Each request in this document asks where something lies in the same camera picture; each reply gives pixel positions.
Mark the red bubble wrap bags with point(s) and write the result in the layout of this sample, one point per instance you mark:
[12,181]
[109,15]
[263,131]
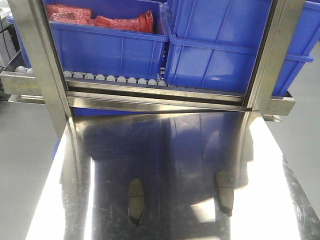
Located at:
[69,14]

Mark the blue plastic crate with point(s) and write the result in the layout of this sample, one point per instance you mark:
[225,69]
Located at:
[107,51]
[214,43]

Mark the brake pad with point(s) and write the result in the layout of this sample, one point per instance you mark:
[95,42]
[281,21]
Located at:
[225,192]
[136,201]

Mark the left blue plastic crate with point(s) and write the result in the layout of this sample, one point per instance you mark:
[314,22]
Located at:
[107,51]

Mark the steel roller conveyor rack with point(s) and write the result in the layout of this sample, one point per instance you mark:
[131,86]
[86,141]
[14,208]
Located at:
[62,95]

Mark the right blue plastic crate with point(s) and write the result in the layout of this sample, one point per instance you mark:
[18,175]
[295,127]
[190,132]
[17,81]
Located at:
[214,43]

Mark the centre right brake pad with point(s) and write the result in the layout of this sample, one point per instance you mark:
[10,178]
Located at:
[225,192]

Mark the centre left brake pad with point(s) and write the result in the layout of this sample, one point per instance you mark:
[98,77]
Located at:
[136,201]

